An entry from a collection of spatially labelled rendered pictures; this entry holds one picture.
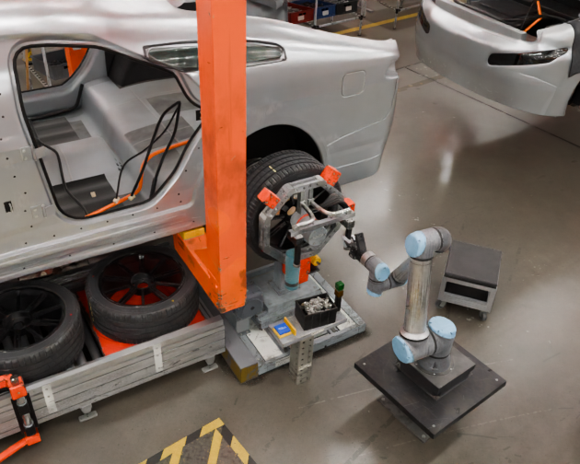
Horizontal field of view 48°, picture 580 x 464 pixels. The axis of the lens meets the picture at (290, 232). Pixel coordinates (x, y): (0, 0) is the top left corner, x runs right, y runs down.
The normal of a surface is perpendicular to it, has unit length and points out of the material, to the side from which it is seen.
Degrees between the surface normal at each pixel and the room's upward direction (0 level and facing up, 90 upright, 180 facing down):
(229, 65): 90
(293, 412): 0
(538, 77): 90
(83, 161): 50
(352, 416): 0
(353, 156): 90
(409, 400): 0
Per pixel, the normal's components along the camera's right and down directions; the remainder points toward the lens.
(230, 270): 0.51, 0.53
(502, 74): -0.64, 0.43
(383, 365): 0.04, -0.80
